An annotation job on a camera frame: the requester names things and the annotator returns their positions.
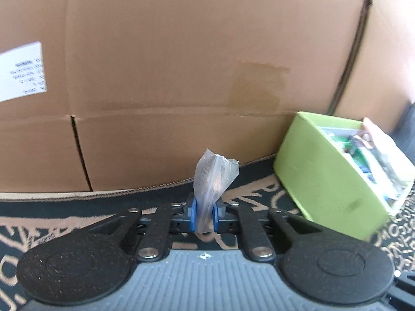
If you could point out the black letter-patterned mat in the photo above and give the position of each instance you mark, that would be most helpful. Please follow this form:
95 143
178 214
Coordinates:
48 207

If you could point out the large brown cardboard box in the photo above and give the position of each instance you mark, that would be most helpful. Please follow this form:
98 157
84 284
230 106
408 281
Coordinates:
178 71

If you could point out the black bag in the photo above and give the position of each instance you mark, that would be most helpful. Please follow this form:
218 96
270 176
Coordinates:
407 132

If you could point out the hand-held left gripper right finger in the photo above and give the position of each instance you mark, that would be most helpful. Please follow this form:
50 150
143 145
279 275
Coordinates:
215 216

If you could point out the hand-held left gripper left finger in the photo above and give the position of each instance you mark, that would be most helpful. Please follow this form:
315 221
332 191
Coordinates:
194 215

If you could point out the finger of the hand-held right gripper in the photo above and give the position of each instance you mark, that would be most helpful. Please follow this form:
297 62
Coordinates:
403 286

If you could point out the green shoe box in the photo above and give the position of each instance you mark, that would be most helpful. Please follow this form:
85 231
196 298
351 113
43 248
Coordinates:
317 175

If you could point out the white shipping label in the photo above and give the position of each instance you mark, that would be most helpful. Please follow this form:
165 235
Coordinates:
21 73

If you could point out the clear plastic bag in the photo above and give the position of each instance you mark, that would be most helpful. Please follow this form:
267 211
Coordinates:
212 181

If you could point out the white pink cloth pouch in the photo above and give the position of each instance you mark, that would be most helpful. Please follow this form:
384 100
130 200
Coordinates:
379 141

